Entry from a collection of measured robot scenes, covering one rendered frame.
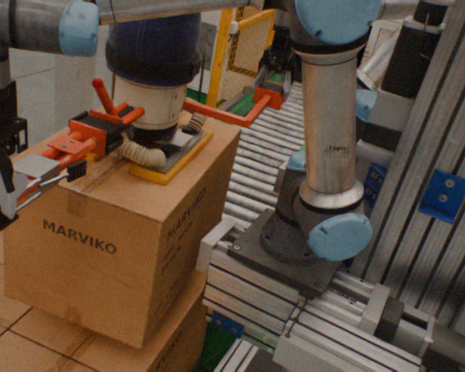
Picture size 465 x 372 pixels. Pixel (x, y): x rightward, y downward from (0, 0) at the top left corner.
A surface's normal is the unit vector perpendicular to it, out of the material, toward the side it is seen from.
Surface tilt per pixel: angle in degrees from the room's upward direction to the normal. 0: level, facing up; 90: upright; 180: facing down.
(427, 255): 90
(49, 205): 90
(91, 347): 0
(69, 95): 90
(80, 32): 80
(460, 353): 45
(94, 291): 90
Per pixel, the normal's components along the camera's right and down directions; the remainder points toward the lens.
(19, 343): 0.18, -0.85
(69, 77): -0.35, 0.41
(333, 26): 0.14, 0.36
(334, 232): 0.18, 0.62
